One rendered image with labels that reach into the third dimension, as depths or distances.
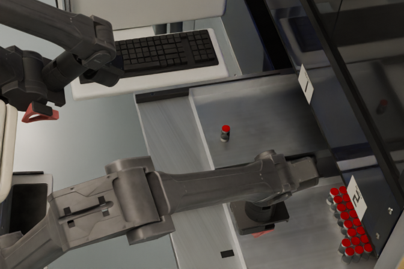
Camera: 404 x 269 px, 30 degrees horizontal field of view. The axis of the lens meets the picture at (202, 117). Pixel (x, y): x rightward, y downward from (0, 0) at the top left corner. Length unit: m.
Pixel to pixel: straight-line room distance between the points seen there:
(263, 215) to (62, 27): 0.51
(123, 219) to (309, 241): 0.88
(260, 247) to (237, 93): 0.46
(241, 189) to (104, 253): 1.61
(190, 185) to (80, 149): 1.94
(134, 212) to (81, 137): 2.06
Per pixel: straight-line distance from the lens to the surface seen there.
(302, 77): 1.89
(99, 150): 2.98
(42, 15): 1.37
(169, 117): 1.95
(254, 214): 1.42
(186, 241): 1.75
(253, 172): 1.21
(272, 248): 1.76
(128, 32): 2.27
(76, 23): 1.42
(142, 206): 0.98
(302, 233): 1.79
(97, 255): 2.73
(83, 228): 0.97
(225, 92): 2.01
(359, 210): 1.70
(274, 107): 2.00
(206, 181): 1.10
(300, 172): 1.37
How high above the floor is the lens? 2.40
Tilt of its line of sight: 51 degrees down
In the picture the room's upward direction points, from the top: 6 degrees clockwise
